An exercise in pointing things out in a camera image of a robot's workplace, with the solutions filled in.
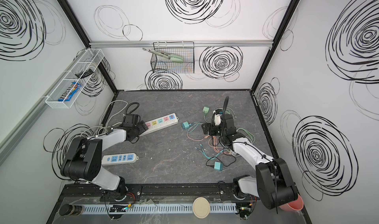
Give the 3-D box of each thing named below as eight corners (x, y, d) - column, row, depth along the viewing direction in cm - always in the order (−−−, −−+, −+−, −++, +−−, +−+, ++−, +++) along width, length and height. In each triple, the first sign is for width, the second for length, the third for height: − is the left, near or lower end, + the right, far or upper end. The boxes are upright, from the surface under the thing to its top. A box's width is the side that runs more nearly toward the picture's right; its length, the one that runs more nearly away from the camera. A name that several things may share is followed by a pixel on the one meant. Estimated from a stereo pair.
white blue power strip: (102, 165, 84) (99, 163, 82) (104, 157, 88) (102, 155, 85) (137, 162, 86) (136, 160, 83) (138, 154, 89) (137, 152, 86)
